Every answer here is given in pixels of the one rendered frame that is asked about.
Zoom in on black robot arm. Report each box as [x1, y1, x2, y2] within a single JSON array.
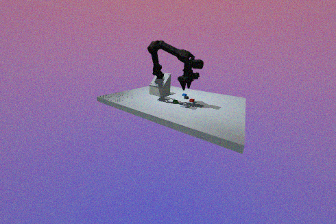
[[147, 40, 204, 79]]

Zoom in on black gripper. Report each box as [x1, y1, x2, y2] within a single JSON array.
[[178, 68, 194, 90]]

